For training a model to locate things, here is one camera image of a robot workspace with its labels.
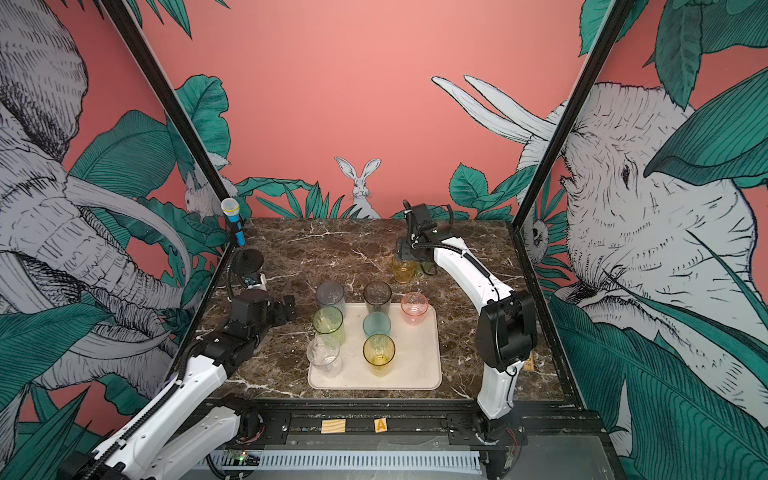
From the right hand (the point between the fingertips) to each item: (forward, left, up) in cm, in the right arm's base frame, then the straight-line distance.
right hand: (407, 246), depth 88 cm
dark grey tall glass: (-13, +9, -7) cm, 17 cm away
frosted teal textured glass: (-19, +9, -14) cm, 25 cm away
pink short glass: (-11, -3, -17) cm, 21 cm away
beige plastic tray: (-27, -3, -20) cm, 33 cm away
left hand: (-16, +36, -3) cm, 39 cm away
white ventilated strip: (-52, +12, -19) cm, 56 cm away
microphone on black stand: (+7, +58, -17) cm, 61 cm away
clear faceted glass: (-27, +24, -17) cm, 40 cm away
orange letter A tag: (-44, +7, -18) cm, 48 cm away
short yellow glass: (+4, 0, -17) cm, 18 cm away
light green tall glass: (-21, +22, -7) cm, 31 cm away
